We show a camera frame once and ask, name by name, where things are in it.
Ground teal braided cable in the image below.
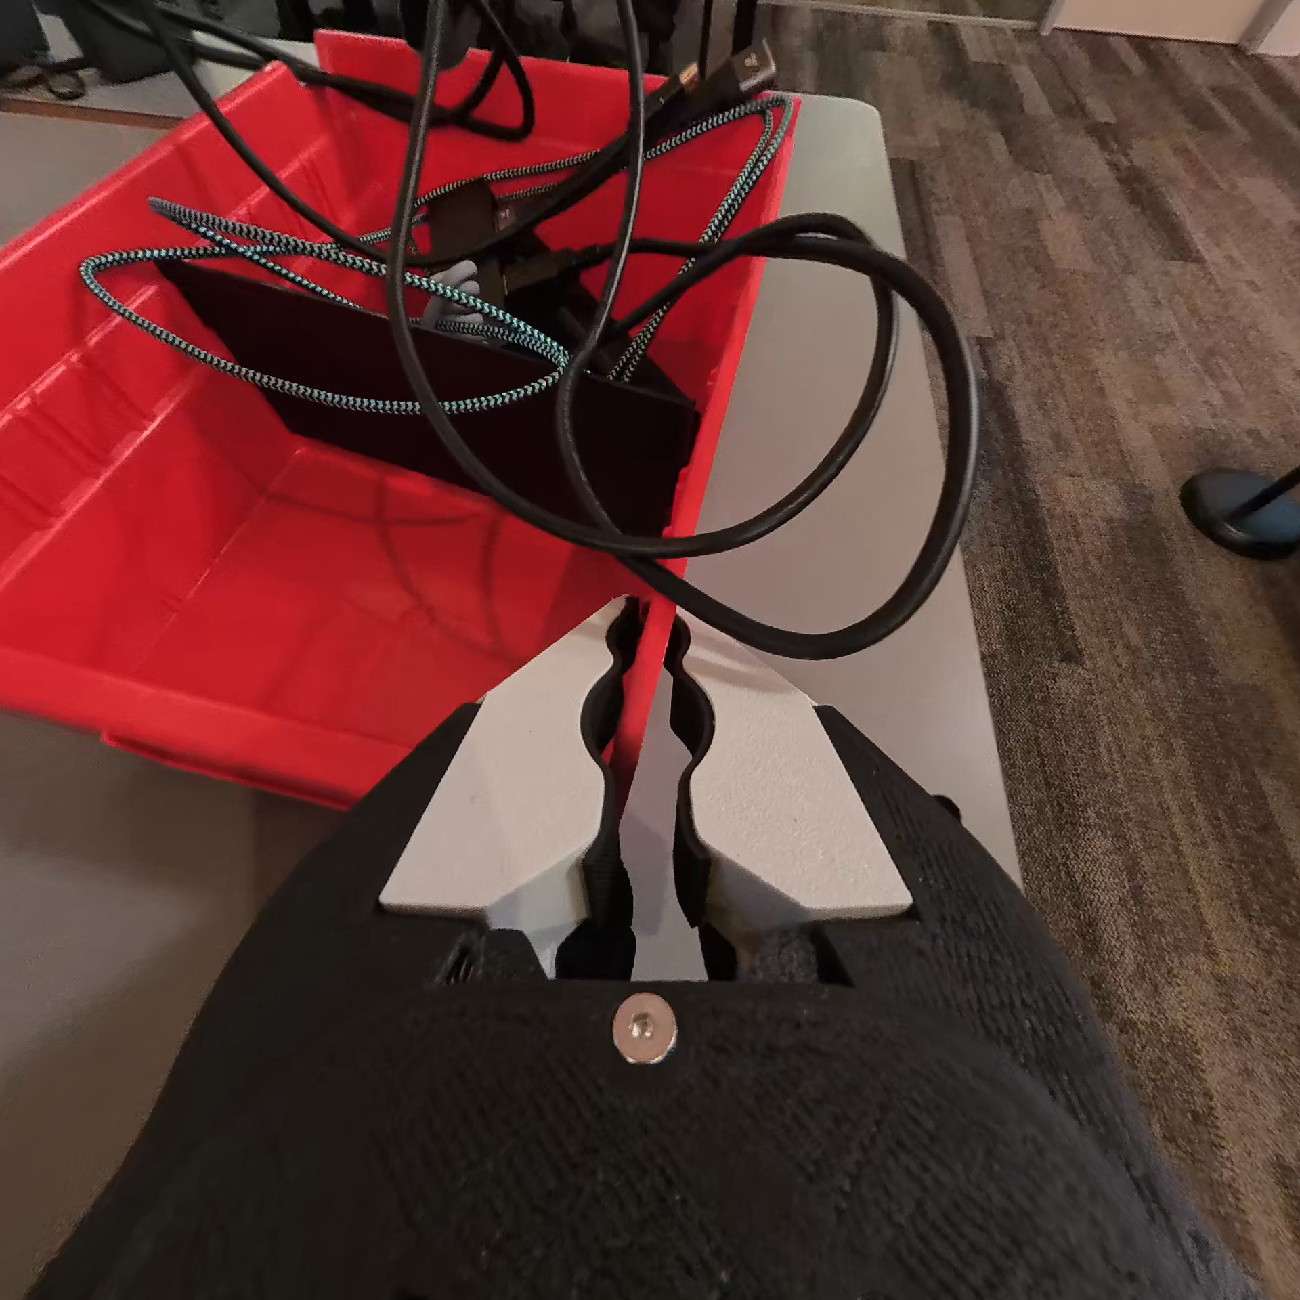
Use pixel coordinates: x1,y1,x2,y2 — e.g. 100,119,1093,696
78,39,798,419

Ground red plastic bin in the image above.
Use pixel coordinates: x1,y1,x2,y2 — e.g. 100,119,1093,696
0,28,803,814

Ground black stanchion base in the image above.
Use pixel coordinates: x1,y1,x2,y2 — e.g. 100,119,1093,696
1180,466,1300,562

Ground grey coiled cable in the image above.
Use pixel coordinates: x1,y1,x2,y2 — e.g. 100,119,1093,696
417,258,482,342

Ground black bin divider panel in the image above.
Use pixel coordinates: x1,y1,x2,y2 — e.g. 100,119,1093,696
156,258,702,540

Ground black usb cable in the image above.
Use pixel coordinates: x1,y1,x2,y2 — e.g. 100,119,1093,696
383,0,982,664

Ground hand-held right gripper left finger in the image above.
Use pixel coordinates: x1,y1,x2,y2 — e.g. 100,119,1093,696
375,596,643,961

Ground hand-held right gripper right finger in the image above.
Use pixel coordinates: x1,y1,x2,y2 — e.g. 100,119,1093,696
665,614,915,930

